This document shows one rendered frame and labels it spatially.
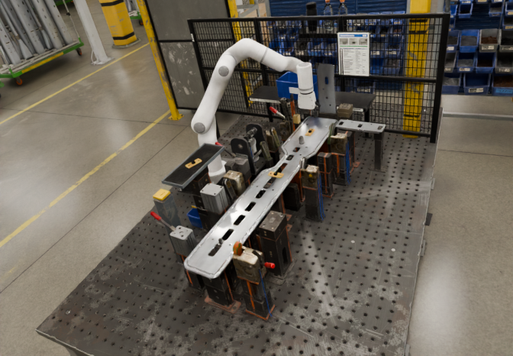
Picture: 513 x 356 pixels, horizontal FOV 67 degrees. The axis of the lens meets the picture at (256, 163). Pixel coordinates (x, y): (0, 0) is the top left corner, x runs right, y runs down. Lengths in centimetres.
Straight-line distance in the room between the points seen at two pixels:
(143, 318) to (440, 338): 166
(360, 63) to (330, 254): 132
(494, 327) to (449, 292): 30
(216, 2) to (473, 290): 345
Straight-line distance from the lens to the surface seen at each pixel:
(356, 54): 272
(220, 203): 189
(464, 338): 269
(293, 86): 276
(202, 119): 233
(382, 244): 210
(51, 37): 977
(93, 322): 213
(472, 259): 308
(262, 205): 190
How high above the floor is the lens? 220
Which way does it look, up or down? 33 degrees down
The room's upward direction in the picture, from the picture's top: 11 degrees counter-clockwise
